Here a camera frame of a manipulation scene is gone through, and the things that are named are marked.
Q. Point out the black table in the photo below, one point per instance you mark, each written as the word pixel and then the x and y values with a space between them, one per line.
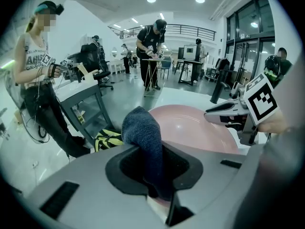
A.
pixel 188 64

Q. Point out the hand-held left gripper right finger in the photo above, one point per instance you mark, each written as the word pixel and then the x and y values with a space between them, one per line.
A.
pixel 214 175

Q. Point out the dark blue cloth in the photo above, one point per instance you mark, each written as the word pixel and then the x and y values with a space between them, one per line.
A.
pixel 143 130

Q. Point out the blue chair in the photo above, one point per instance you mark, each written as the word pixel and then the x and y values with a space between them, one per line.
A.
pixel 165 65

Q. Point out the oval mirror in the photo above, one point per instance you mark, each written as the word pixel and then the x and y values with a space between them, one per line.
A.
pixel 114 52

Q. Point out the balcony railing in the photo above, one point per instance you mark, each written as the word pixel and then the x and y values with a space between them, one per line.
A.
pixel 181 30

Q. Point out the grey metal table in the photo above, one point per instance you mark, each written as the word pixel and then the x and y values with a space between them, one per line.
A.
pixel 81 96

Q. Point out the round ceiling light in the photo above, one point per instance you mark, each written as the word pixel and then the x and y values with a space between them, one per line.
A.
pixel 200 0
pixel 151 0

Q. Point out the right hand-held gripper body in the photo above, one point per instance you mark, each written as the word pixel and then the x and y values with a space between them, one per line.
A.
pixel 261 99

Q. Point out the cream wooden block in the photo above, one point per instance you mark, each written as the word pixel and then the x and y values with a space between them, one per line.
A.
pixel 87 74

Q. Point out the black faucet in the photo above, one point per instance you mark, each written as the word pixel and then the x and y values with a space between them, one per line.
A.
pixel 220 85

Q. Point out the pink plate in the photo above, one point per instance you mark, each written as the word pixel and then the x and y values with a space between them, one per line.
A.
pixel 181 123

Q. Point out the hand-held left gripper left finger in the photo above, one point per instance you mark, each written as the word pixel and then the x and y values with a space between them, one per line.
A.
pixel 90 175

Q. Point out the glass door front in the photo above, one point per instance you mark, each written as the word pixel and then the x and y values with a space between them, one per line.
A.
pixel 250 32

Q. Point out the black office chair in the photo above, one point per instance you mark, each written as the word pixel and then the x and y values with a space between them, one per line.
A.
pixel 95 56

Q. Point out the white box cabinet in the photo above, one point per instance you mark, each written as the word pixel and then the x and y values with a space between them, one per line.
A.
pixel 188 51

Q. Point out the yellow and black bag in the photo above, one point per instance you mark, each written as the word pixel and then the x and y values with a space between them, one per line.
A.
pixel 107 139

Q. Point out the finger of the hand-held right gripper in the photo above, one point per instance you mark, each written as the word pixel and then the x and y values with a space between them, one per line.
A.
pixel 221 107
pixel 214 118

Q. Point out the folding table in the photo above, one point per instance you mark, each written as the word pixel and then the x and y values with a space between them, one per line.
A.
pixel 152 75

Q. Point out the white desk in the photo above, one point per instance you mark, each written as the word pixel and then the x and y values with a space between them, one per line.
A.
pixel 115 64

